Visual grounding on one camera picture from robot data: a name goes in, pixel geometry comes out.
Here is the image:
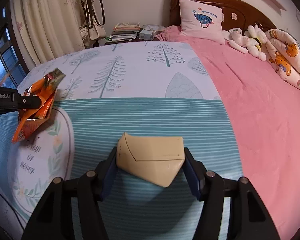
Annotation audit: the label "pink embroidered pillow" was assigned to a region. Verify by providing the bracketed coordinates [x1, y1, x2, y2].
[179, 0, 225, 44]

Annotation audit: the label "white box on nightstand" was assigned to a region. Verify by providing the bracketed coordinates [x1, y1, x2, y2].
[139, 24, 166, 41]

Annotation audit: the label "tree print bed sheet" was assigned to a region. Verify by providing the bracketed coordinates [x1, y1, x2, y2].
[0, 42, 243, 239]

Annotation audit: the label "bear print rolled quilt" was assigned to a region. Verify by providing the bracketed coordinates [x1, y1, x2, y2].
[265, 29, 300, 89]

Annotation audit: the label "pink blanket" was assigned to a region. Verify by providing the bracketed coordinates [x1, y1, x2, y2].
[158, 26, 300, 239]

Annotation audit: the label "window metal grille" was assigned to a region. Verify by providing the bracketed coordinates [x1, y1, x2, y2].
[0, 5, 29, 89]

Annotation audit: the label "hanging bags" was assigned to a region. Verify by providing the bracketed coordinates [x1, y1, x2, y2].
[79, 0, 106, 48]

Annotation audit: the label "wooden nightstand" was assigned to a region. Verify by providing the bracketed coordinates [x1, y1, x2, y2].
[93, 38, 145, 48]

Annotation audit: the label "stack of books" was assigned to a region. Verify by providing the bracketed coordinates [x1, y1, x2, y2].
[106, 22, 140, 42]

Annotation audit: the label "dark wooden headboard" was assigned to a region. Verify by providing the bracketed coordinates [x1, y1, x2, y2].
[169, 0, 287, 31]

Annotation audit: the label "red orange snack wrapper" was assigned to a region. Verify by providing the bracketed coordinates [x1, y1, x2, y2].
[12, 68, 65, 143]

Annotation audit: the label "cream curtain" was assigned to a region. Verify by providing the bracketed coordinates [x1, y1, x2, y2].
[11, 0, 85, 66]

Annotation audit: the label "white plush bunny toy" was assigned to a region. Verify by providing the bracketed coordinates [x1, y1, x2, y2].
[229, 24, 268, 61]

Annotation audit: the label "beige paper box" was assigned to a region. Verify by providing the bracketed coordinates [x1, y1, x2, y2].
[116, 133, 185, 187]

